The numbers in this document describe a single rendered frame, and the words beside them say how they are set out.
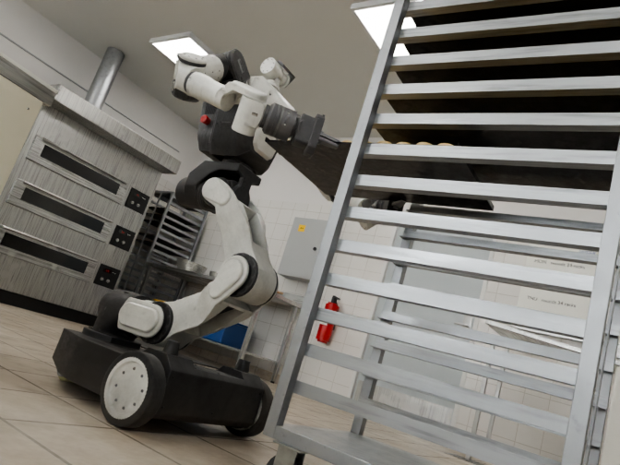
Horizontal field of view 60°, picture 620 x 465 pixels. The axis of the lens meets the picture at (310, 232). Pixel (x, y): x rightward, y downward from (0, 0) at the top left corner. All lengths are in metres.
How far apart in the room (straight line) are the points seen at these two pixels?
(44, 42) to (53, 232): 2.26
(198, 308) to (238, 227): 0.29
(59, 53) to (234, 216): 5.40
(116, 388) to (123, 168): 4.65
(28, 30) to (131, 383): 5.65
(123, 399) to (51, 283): 4.30
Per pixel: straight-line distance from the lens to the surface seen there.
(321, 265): 1.32
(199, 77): 1.58
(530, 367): 1.14
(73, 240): 5.87
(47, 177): 5.69
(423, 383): 1.19
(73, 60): 7.07
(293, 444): 1.27
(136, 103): 7.47
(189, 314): 1.79
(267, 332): 6.24
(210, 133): 1.99
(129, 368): 1.59
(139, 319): 1.88
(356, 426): 1.70
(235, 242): 1.76
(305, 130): 1.48
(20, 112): 1.93
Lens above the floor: 0.30
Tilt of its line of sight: 13 degrees up
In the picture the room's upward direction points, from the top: 17 degrees clockwise
